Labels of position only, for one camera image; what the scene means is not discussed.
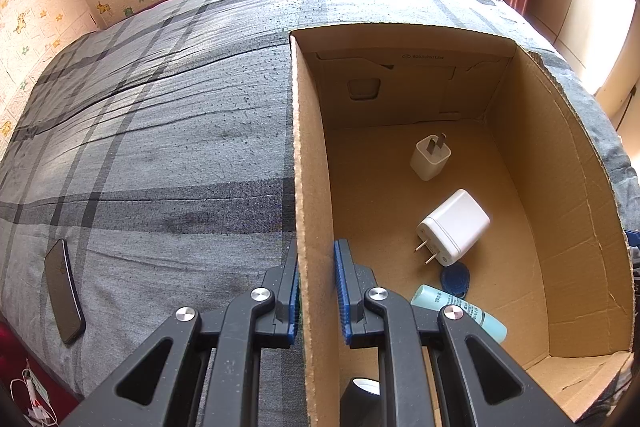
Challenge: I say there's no grey plaid bed blanket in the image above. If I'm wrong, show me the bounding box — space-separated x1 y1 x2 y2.
0 0 640 427

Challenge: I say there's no blue key fob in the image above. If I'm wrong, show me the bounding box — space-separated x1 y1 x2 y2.
440 262 472 300

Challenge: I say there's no dark container white top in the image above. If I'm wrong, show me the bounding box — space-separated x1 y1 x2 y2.
340 377 381 427

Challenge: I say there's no beige wardrobe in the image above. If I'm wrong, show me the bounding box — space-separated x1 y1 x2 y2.
525 0 638 95

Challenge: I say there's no brown cardboard box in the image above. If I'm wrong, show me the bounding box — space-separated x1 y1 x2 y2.
289 24 636 427

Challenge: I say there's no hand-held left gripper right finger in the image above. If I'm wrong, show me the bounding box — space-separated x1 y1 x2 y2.
333 238 576 427

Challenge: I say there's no black smartphone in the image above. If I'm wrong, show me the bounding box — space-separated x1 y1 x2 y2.
44 238 87 346

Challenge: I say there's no large white charger plug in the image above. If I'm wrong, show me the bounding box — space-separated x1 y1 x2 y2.
416 189 491 268

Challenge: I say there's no small white charger plug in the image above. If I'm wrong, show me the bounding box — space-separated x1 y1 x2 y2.
410 133 452 182

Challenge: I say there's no white cable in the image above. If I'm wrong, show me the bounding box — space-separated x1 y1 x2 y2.
10 359 58 427

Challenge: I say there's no teal cosmetic tube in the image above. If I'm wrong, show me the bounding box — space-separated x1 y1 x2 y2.
411 284 508 344

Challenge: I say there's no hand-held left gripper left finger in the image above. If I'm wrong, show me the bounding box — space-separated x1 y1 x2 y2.
60 237 302 427

